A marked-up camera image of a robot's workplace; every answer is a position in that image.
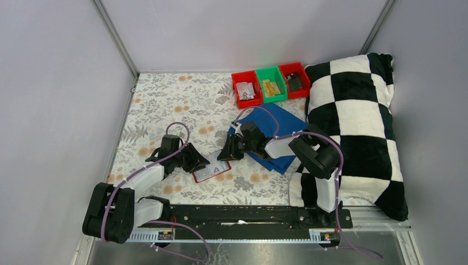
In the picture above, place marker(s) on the red leather card holder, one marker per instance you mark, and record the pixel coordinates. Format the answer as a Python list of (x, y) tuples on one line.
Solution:
[(212, 157)]

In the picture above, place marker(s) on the white gold VIP card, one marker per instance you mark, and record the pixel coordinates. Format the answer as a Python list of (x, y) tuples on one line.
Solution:
[(219, 167)]

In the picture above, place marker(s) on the gold cards in bin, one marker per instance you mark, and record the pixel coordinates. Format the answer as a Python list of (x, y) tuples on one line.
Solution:
[(270, 88)]

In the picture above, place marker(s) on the silver cards in bin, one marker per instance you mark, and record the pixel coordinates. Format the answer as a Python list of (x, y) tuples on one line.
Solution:
[(245, 90)]

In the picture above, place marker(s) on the right red plastic bin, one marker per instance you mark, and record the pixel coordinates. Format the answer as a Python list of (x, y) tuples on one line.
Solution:
[(288, 68)]

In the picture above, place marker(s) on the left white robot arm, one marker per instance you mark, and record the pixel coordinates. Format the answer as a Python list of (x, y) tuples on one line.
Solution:
[(115, 210)]

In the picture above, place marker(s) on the red plastic bin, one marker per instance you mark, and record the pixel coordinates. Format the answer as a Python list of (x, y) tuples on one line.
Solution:
[(288, 68), (247, 76)]

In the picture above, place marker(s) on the blue folded cloth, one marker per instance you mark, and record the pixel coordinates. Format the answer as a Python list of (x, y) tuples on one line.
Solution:
[(288, 123)]

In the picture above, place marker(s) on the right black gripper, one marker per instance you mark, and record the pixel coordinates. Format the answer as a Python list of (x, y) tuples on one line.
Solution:
[(229, 152)]

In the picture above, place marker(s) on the floral patterned table mat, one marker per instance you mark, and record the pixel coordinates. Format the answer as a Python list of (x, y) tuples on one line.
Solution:
[(199, 106)]

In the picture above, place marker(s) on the black cards in bin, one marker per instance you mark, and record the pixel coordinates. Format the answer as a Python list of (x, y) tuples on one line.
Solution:
[(294, 82)]

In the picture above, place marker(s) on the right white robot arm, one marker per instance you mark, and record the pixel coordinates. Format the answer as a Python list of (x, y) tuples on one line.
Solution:
[(317, 152)]

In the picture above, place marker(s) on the black white checkered pillow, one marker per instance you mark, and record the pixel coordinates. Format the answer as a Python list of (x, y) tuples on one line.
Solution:
[(350, 101)]

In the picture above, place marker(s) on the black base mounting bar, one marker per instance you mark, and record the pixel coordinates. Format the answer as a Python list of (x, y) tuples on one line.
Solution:
[(246, 224)]

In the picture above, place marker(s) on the green plastic bin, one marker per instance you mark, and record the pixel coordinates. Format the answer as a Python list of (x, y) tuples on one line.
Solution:
[(274, 75)]

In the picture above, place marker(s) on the left red plastic bin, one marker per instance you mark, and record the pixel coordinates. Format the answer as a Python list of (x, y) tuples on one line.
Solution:
[(247, 76)]

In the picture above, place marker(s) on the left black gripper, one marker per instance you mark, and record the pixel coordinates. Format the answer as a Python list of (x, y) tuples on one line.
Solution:
[(186, 168)]

